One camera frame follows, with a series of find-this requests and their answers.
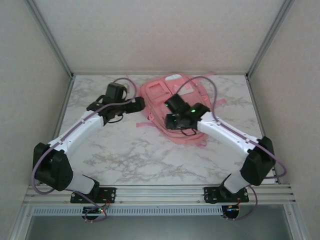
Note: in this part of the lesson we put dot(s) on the aluminium side rail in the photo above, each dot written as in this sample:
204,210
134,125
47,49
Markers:
254,100
65,100

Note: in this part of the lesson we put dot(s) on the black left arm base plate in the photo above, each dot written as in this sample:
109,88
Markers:
110,193

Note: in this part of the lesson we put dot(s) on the aluminium rail beam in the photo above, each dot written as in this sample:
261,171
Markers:
160,193

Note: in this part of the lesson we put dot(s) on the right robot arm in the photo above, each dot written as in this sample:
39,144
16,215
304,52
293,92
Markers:
225,132

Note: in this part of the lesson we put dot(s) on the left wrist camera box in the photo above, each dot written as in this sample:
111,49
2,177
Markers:
125,90

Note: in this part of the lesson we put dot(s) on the pink backpack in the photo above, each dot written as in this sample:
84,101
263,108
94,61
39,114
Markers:
155,90

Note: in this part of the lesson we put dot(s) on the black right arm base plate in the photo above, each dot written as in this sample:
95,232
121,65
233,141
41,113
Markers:
210,193

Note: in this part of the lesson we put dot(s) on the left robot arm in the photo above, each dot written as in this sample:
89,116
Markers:
80,132

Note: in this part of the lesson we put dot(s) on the aluminium frame post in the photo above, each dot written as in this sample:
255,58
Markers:
51,37
268,37

